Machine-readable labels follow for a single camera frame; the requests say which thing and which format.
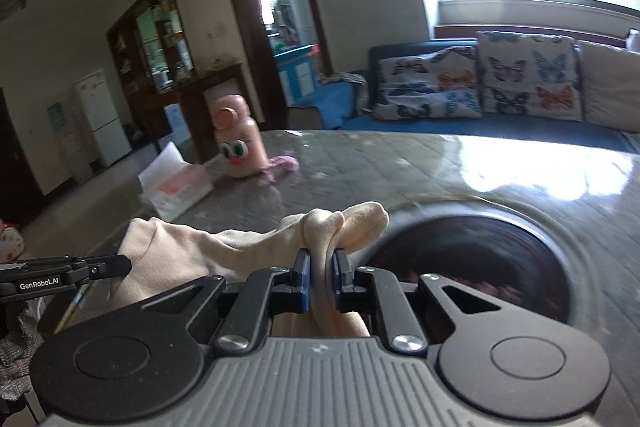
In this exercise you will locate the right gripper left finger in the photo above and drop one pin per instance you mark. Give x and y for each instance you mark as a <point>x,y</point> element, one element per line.
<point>247,309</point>

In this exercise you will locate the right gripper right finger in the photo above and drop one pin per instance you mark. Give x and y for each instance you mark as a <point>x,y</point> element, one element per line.
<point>378,294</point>

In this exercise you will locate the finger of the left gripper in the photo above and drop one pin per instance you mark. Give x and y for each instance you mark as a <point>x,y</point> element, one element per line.
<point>95,268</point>

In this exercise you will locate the cream beige garment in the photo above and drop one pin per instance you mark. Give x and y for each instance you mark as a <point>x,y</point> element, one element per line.
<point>164,256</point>

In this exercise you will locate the white tissue pack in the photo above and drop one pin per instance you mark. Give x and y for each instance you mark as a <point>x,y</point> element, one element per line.
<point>170,185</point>

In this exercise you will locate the white refrigerator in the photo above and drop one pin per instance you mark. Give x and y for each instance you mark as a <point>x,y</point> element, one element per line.
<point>100,112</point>

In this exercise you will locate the pink cartoon water bottle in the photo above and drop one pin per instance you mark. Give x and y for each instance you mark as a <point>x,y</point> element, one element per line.
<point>238,137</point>

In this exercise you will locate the dark wooden side table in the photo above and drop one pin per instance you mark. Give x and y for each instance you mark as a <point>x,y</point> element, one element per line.
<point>191,98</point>

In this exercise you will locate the blue sofa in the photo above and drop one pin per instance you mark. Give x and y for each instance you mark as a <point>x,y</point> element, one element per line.
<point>319,110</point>

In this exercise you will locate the grey cloth on sofa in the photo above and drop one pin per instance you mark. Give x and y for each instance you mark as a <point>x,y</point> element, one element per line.
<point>351,88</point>

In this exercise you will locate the left butterfly cushion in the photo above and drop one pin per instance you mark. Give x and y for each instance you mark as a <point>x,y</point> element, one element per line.
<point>438,85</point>

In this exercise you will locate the butterfly cushion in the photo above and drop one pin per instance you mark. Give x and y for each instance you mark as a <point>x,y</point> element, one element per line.
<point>438,85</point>
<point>529,75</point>

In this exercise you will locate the dark wooden display cabinet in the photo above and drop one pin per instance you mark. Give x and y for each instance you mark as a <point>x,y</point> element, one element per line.
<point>152,55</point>

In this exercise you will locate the blue cabinet in doorway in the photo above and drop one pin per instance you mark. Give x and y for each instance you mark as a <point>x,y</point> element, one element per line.
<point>298,76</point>

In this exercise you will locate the grey quilted star table mat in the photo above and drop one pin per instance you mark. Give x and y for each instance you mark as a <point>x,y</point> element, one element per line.
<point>582,202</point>

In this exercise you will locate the right butterfly cushion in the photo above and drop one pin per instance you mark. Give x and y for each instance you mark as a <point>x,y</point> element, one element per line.
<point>529,75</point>

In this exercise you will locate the plain beige cushion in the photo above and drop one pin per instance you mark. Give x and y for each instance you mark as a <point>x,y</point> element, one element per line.
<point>610,86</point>

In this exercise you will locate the white plush toy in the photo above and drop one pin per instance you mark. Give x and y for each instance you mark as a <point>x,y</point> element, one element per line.
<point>633,40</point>

